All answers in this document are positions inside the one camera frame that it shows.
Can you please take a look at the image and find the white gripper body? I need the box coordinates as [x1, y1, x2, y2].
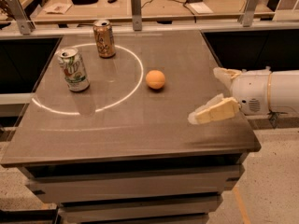
[231, 69, 271, 115]

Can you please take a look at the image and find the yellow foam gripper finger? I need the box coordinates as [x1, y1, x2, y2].
[213, 67, 242, 88]
[188, 93, 240, 125]

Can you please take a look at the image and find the orange fruit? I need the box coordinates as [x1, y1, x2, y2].
[146, 70, 165, 90]

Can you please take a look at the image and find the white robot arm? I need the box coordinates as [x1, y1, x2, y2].
[188, 67, 299, 125]

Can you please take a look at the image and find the brown soda can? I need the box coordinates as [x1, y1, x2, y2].
[93, 20, 116, 58]

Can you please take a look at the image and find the white green 7up can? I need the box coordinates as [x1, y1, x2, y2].
[57, 47, 90, 92]

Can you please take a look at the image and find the white paper sheet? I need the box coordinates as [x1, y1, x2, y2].
[191, 2, 212, 14]

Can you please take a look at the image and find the grey drawer cabinet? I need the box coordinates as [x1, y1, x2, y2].
[2, 31, 260, 224]

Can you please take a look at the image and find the small black device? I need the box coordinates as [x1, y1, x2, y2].
[107, 0, 118, 4]

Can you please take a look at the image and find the black object on desk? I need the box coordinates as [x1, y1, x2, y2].
[72, 0, 98, 5]

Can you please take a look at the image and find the brown paper packet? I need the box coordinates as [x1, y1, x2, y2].
[44, 3, 71, 14]

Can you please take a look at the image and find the right metal bracket post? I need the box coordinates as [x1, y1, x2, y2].
[238, 0, 259, 27]

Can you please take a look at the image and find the metal bracket post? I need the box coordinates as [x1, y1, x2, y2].
[238, 0, 259, 27]
[131, 0, 142, 31]
[6, 0, 35, 35]

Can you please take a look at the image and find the middle metal bracket post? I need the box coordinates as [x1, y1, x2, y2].
[131, 0, 142, 31]

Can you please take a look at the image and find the left metal bracket post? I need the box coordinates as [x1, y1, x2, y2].
[6, 0, 35, 35]

